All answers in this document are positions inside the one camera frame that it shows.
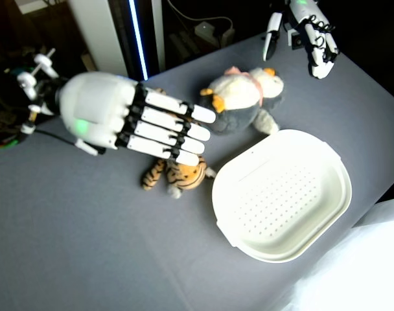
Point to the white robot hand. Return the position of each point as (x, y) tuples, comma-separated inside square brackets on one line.
[(315, 35), (93, 107)]

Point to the grey white penguin plush toy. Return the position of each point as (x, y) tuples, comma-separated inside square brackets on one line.
[(239, 97)]

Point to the orange striped tiger plush toy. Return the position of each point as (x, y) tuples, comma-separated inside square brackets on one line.
[(184, 176)]

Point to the white perforated plastic basket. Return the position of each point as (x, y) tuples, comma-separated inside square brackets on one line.
[(281, 197)]

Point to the white column with blue light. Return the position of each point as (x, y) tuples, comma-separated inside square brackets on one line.
[(112, 35)]

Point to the white power adapter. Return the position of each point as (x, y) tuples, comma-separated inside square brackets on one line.
[(205, 30)]

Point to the grey table cloth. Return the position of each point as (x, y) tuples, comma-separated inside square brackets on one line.
[(87, 233)]

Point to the white board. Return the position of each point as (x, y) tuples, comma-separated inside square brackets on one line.
[(362, 269)]

